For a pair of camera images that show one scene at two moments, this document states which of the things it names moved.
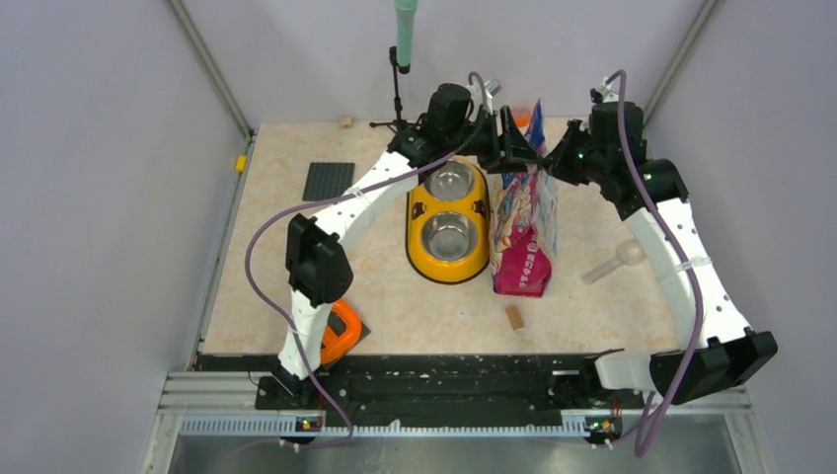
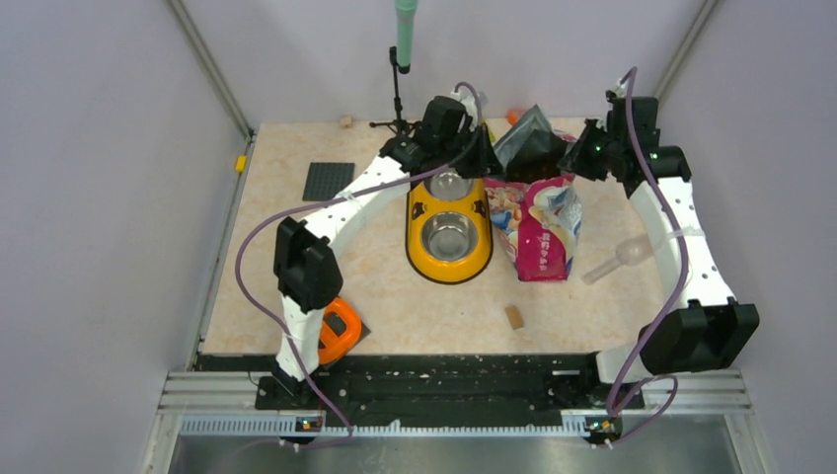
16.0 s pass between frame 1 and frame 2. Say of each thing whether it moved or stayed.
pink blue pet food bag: moved
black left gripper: moved
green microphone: stayed
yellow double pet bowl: stayed
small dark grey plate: stayed
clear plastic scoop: stayed
